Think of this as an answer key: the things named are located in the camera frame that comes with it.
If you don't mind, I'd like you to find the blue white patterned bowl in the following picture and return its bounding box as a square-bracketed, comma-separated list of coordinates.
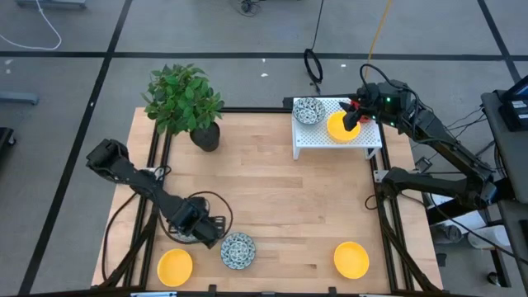
[292, 97, 327, 125]
[167, 229, 197, 245]
[219, 232, 257, 271]

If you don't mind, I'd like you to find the black device on desk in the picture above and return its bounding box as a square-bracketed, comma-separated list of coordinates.
[497, 75, 528, 132]

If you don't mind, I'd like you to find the black plant pot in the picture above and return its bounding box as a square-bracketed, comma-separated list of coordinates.
[189, 122, 222, 153]

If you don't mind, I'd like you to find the black desk support beam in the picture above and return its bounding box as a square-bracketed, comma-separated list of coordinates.
[424, 177, 516, 226]

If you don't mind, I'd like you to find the red mini bowl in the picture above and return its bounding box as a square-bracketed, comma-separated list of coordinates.
[348, 100, 372, 125]

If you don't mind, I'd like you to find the yellow cable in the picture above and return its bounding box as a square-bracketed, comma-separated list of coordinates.
[366, 0, 394, 67]

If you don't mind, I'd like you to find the black aluminium support frame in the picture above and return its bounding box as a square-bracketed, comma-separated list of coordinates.
[98, 123, 174, 290]
[370, 156, 445, 294]

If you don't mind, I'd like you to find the black base cable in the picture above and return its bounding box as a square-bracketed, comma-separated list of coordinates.
[101, 191, 141, 282]

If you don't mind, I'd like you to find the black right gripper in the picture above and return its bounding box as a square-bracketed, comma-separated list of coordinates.
[338, 80, 413, 132]

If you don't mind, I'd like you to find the green leafy plant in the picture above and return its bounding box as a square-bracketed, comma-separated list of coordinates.
[142, 63, 226, 137]

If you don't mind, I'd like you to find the white perforated metal shelf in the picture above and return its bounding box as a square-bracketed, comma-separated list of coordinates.
[291, 97, 384, 161]

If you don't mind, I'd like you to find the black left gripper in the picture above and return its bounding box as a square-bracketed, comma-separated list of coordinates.
[171, 196, 227, 250]

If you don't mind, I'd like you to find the grey furniture foot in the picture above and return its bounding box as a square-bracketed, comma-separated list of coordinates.
[0, 92, 40, 106]

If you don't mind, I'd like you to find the grey desk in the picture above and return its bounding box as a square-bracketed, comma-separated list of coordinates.
[480, 90, 528, 297]

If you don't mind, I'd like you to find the white floor cable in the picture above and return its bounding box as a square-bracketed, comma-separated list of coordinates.
[0, 0, 63, 51]

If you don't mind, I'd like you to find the white plastic bag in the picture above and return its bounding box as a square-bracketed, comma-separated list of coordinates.
[428, 193, 512, 252]

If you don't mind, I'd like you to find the yellow mini bowl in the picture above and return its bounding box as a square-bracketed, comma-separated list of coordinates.
[327, 110, 362, 144]
[156, 247, 194, 288]
[332, 241, 370, 280]

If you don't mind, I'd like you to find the coiled black cable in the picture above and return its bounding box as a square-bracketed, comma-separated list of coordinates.
[304, 48, 324, 94]

